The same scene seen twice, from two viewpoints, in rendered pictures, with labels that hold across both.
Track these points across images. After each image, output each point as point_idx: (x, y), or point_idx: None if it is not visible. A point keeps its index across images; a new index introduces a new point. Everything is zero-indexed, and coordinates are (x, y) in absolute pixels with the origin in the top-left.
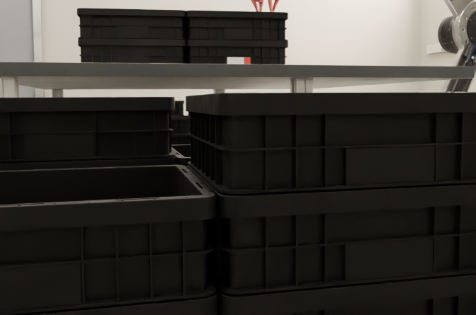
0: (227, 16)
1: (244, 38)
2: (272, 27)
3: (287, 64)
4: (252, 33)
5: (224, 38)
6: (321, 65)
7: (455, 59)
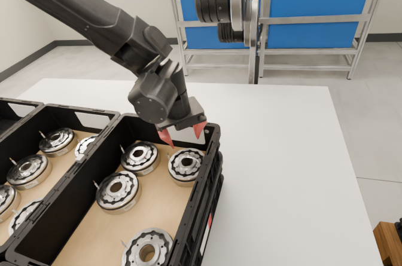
0: (193, 217)
1: (204, 207)
2: (215, 158)
3: (376, 244)
4: (207, 190)
5: (194, 242)
6: (362, 200)
7: (251, 57)
